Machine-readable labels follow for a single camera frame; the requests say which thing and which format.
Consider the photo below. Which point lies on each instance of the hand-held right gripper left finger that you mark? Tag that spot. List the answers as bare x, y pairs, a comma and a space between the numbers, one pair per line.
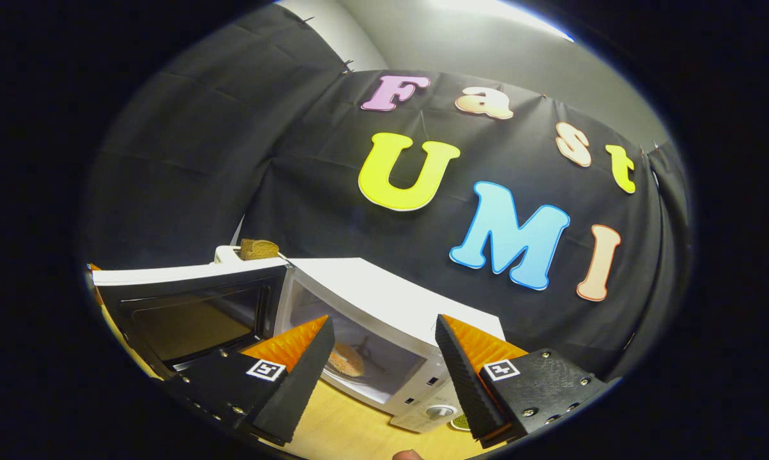
301, 390

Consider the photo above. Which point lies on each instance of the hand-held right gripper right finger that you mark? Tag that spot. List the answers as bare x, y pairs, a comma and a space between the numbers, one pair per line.
467, 390

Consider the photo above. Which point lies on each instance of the orange sugared doughnut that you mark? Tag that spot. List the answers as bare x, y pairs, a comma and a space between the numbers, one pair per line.
345, 361

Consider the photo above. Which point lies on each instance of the white microwave oven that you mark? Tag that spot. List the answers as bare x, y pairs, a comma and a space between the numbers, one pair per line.
372, 294

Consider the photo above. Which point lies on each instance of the white divided bean dish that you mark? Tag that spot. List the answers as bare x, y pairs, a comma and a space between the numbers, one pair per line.
460, 421

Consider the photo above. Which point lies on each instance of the brown bread slice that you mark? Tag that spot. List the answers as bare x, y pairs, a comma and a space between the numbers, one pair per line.
260, 249

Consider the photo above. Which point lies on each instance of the white toaster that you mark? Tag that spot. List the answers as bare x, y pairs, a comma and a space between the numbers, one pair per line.
225, 254

